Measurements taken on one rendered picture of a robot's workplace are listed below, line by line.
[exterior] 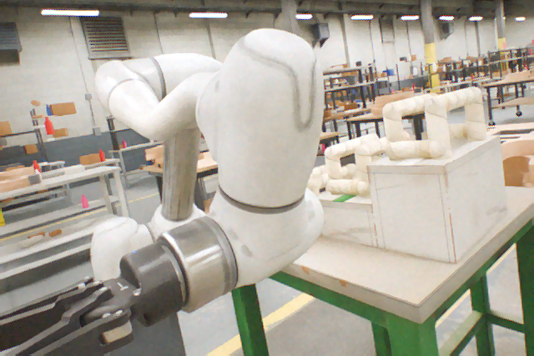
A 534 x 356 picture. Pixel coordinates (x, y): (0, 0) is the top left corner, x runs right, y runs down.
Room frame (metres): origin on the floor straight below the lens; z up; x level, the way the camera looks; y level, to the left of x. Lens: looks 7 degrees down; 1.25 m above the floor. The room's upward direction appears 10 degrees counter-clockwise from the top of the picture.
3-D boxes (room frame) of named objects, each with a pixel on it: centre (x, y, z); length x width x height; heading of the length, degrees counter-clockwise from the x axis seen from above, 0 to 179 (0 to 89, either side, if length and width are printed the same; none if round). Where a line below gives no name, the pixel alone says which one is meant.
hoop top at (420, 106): (0.75, -0.32, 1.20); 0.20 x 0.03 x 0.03; 130
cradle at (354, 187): (0.78, -0.17, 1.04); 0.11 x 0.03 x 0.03; 41
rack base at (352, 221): (0.84, -0.24, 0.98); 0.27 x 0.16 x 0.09; 131
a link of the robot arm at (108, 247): (1.16, 0.52, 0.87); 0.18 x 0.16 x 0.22; 123
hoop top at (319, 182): (0.93, -0.17, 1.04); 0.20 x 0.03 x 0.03; 130
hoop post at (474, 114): (0.74, -0.44, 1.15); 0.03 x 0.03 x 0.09
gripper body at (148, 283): (0.34, 0.16, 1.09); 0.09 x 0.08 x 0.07; 127
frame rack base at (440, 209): (0.72, -0.34, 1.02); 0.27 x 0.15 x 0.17; 131
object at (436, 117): (0.63, -0.31, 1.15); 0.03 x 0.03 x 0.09
